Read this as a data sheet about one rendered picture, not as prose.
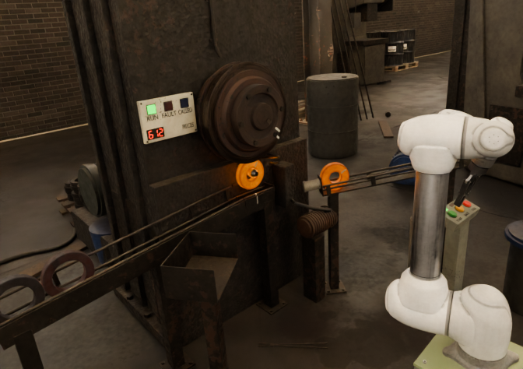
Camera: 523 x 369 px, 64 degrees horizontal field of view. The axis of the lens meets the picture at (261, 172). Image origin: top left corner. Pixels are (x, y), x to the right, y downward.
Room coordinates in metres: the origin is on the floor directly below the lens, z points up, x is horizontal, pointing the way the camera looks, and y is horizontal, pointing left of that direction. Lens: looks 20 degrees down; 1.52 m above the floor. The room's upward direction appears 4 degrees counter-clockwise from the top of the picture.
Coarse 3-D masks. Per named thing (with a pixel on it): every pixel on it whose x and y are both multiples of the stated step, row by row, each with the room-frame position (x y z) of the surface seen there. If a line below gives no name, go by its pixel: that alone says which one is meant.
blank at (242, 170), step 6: (258, 162) 1.96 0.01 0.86; (240, 168) 1.89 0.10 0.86; (246, 168) 1.90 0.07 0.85; (258, 168) 1.95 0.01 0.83; (240, 174) 1.88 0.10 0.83; (246, 174) 1.90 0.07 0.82; (258, 174) 1.95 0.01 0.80; (240, 180) 1.88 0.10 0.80; (246, 180) 1.90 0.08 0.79; (252, 180) 1.93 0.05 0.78; (258, 180) 1.95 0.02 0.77; (240, 186) 1.91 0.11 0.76; (246, 186) 1.90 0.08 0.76; (252, 186) 1.92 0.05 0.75
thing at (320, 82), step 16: (320, 80) 4.52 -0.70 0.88; (336, 80) 4.46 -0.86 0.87; (352, 80) 4.50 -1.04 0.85; (320, 96) 4.50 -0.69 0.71; (336, 96) 4.45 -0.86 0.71; (352, 96) 4.51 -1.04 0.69; (320, 112) 4.51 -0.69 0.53; (336, 112) 4.45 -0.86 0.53; (352, 112) 4.51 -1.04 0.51; (320, 128) 4.51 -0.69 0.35; (336, 128) 4.45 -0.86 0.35; (352, 128) 4.51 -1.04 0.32; (320, 144) 4.51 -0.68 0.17; (336, 144) 4.45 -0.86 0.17; (352, 144) 4.51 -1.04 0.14
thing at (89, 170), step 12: (84, 168) 2.70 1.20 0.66; (96, 168) 2.67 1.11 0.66; (84, 180) 2.69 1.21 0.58; (96, 180) 2.59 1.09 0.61; (84, 192) 2.74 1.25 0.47; (96, 192) 2.56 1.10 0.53; (96, 204) 2.58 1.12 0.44; (72, 216) 2.94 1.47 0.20; (84, 216) 2.82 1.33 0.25; (96, 216) 2.80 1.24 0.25; (84, 228) 2.75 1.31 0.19; (84, 240) 2.80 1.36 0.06; (108, 240) 2.42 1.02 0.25
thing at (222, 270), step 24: (192, 240) 1.54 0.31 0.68; (216, 240) 1.51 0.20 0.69; (168, 264) 1.35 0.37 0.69; (192, 264) 1.48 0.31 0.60; (216, 264) 1.47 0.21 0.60; (168, 288) 1.29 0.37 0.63; (192, 288) 1.27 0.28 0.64; (216, 288) 1.32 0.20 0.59; (216, 312) 1.39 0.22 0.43; (216, 336) 1.38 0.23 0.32; (216, 360) 1.39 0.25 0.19
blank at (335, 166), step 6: (336, 162) 2.10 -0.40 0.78; (324, 168) 2.08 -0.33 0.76; (330, 168) 2.07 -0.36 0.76; (336, 168) 2.07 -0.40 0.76; (342, 168) 2.08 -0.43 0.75; (324, 174) 2.07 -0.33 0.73; (330, 174) 2.07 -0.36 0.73; (342, 174) 2.08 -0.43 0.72; (348, 174) 2.08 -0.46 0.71; (324, 180) 2.07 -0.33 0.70; (342, 180) 2.08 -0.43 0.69; (330, 186) 2.07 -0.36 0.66
